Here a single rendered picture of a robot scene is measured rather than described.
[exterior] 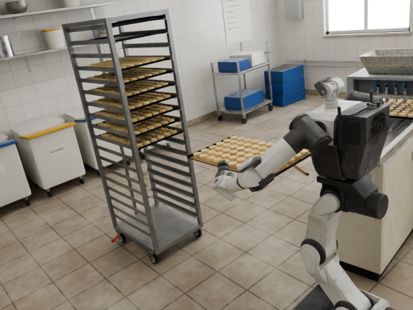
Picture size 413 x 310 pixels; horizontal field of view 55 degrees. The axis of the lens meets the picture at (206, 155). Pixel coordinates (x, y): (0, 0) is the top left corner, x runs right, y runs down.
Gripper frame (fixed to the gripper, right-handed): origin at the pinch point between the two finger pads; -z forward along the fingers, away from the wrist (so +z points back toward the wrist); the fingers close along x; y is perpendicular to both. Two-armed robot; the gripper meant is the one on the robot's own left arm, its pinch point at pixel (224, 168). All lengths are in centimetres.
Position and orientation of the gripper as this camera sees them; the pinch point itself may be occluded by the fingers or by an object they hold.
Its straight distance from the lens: 207.9
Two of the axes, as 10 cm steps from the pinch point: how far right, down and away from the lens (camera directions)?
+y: -9.9, 1.1, 0.8
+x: -1.3, -9.2, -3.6
